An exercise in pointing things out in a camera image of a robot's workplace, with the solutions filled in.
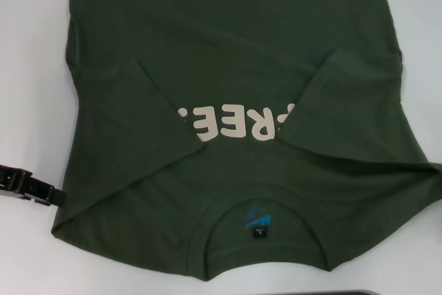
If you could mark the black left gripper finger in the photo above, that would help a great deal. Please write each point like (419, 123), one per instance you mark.
(41, 191)

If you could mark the dark green FREE t-shirt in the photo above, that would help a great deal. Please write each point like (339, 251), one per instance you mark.
(241, 49)

